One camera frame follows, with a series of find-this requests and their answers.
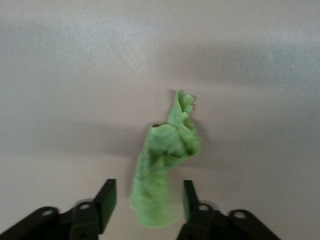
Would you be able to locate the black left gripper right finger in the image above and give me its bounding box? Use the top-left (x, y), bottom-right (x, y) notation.
top-left (175, 179), bottom-right (282, 240)

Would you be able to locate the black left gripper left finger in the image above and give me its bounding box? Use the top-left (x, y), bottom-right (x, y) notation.
top-left (0, 178), bottom-right (118, 240)

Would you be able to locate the green lettuce leaf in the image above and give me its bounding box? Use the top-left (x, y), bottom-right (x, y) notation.
top-left (129, 90), bottom-right (202, 230)

